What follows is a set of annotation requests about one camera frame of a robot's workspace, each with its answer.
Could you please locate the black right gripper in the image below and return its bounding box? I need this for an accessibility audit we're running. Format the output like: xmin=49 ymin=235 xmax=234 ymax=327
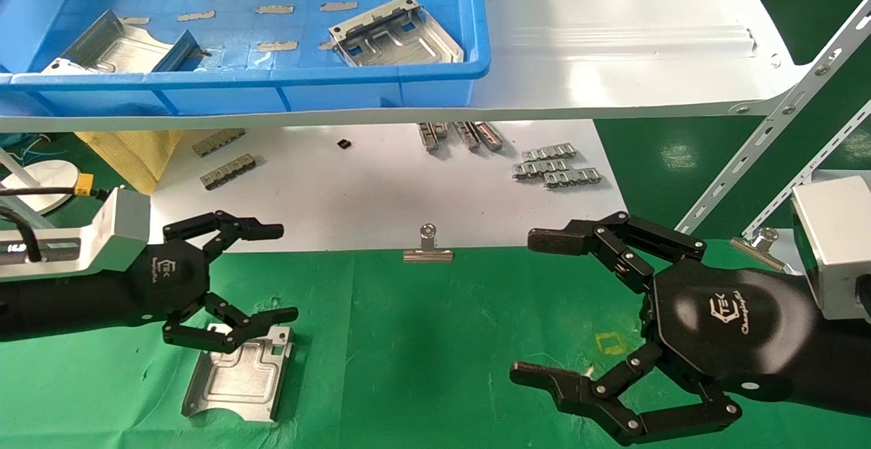
xmin=510 ymin=212 xmax=817 ymax=446

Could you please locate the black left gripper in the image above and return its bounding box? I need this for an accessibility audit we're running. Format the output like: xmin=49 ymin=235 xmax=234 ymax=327
xmin=133 ymin=210 xmax=299 ymax=354

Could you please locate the machined metal bracket part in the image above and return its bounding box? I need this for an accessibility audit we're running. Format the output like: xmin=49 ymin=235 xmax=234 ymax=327
xmin=181 ymin=323 xmax=295 ymax=422
xmin=42 ymin=10 xmax=205 ymax=74
xmin=329 ymin=0 xmax=465 ymax=67

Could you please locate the grey metal link strip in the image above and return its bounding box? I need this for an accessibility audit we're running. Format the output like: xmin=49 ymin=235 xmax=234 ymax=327
xmin=199 ymin=154 xmax=257 ymax=190
xmin=192 ymin=129 xmax=246 ymax=158

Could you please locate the silver metal link strip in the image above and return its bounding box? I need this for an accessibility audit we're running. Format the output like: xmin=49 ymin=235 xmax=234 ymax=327
xmin=522 ymin=143 xmax=578 ymax=161
xmin=542 ymin=167 xmax=602 ymax=189
xmin=512 ymin=159 xmax=569 ymax=180

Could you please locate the green cloth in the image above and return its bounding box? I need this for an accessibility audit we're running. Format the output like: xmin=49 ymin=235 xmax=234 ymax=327
xmin=0 ymin=238 xmax=871 ymax=449

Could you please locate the yellow woven bag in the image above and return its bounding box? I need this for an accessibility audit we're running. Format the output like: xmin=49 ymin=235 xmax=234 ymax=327
xmin=75 ymin=129 xmax=184 ymax=199

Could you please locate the silver binder clip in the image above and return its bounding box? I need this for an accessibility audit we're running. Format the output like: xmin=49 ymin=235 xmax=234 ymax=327
xmin=730 ymin=227 xmax=787 ymax=271
xmin=403 ymin=223 xmax=454 ymax=263

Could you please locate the blue plastic tray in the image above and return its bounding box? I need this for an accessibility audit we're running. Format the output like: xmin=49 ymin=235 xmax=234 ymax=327
xmin=0 ymin=0 xmax=491 ymax=118

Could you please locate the white round stand base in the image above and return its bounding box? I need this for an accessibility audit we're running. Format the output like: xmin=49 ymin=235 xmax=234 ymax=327
xmin=0 ymin=150 xmax=82 ymax=217

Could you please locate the white metal shelf board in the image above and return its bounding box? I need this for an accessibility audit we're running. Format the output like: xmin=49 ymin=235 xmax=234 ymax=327
xmin=0 ymin=0 xmax=810 ymax=133

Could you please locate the white slotted angle bar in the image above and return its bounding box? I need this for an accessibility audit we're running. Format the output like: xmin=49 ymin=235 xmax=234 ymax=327
xmin=742 ymin=100 xmax=871 ymax=239
xmin=676 ymin=10 xmax=871 ymax=235

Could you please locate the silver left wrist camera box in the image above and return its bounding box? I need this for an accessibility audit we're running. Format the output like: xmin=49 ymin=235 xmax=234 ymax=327
xmin=0 ymin=187 xmax=152 ymax=281

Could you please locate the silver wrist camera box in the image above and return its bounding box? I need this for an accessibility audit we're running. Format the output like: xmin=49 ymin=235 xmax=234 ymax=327
xmin=0 ymin=187 xmax=152 ymax=281
xmin=791 ymin=177 xmax=871 ymax=320

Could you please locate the black cable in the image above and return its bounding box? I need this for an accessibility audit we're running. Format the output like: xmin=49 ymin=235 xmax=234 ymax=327
xmin=0 ymin=186 xmax=110 ymax=199
xmin=0 ymin=205 xmax=42 ymax=263

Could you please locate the thin blue cable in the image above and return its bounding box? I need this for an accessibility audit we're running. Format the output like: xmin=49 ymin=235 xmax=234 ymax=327
xmin=0 ymin=133 xmax=52 ymax=164

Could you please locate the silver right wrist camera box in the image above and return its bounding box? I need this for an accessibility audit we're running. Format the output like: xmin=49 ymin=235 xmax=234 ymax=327
xmin=791 ymin=177 xmax=871 ymax=320

